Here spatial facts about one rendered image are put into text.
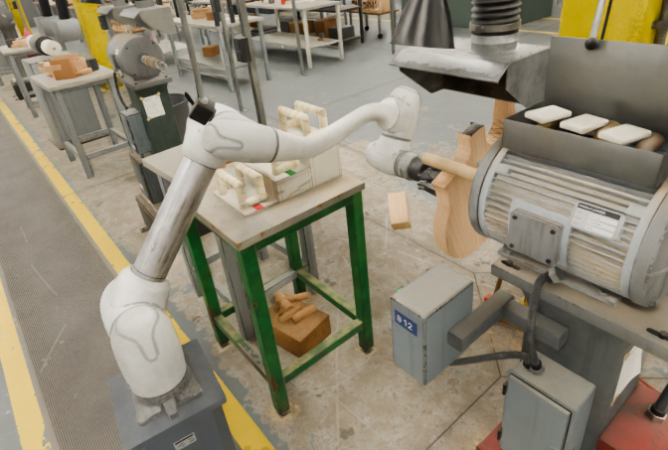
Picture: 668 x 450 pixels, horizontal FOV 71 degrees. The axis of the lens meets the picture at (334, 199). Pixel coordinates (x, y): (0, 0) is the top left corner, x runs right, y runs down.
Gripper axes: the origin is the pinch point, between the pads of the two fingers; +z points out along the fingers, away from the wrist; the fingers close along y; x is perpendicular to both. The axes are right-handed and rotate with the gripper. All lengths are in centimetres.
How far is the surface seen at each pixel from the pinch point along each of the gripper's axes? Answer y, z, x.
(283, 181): 25, -65, -5
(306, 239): 7, -107, -74
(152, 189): 44, -230, -62
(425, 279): 39.8, 19.1, 10.4
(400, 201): 29.8, 4.2, 18.8
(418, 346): 51, 25, 4
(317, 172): 11, -64, -10
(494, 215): 23.4, 25.5, 19.7
